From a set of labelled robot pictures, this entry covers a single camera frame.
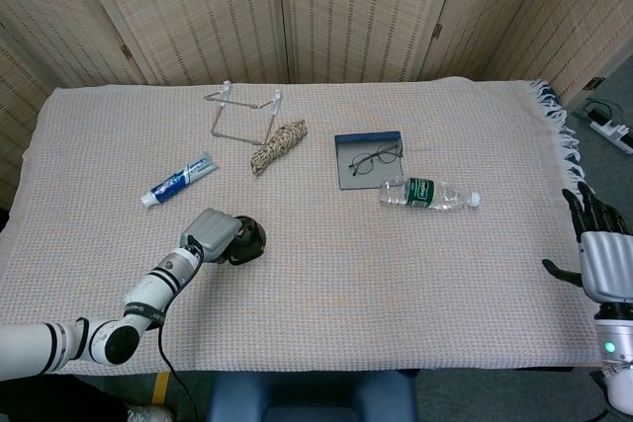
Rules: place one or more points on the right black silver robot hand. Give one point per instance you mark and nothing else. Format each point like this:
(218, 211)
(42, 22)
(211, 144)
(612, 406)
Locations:
(608, 264)

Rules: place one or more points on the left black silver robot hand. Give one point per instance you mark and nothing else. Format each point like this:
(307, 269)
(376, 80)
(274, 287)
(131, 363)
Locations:
(212, 234)

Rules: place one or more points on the black cast iron teapot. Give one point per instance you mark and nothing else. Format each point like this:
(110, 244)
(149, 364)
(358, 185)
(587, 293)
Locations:
(256, 246)

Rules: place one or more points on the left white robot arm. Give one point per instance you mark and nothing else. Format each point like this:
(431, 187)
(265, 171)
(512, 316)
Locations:
(148, 293)

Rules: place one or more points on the blue white toothpaste tube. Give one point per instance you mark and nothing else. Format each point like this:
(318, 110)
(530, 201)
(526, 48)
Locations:
(173, 184)

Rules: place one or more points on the white power strip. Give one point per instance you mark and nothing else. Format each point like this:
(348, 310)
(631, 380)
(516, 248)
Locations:
(610, 130)

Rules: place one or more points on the beige waffle weave tablecloth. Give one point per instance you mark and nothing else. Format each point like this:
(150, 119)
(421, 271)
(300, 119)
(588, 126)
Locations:
(371, 283)

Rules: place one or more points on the open blue glasses case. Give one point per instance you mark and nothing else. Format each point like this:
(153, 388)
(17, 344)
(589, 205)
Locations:
(366, 138)

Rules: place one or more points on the dark blue under cloth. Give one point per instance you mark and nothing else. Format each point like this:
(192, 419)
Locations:
(546, 91)

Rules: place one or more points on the blue chair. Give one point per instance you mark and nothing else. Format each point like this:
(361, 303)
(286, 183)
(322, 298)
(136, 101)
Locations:
(306, 397)

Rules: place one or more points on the white sneaker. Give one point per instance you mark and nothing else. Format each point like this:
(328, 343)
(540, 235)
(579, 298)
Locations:
(148, 413)

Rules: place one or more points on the clear bottle green label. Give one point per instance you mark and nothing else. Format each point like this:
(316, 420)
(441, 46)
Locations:
(420, 193)

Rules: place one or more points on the woven bamboo folding screen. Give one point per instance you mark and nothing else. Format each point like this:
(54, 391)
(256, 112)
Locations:
(222, 12)

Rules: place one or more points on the black trouser leg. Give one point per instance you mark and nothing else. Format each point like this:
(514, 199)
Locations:
(59, 399)

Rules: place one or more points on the thin black frame glasses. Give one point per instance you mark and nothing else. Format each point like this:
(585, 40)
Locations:
(389, 153)

